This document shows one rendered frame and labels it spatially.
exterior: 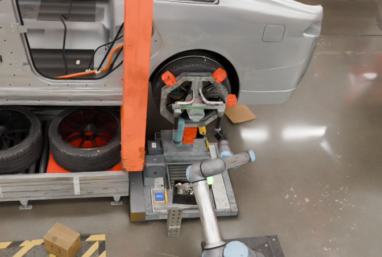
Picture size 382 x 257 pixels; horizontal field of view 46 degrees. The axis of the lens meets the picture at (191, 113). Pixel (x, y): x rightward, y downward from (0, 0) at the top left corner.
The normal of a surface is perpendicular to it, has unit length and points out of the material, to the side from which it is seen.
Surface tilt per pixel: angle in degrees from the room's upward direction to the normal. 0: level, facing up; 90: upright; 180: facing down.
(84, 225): 0
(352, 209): 0
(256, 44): 90
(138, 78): 90
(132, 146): 90
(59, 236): 0
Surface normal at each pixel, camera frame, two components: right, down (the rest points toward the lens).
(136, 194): 0.11, -0.75
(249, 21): 0.15, 0.54
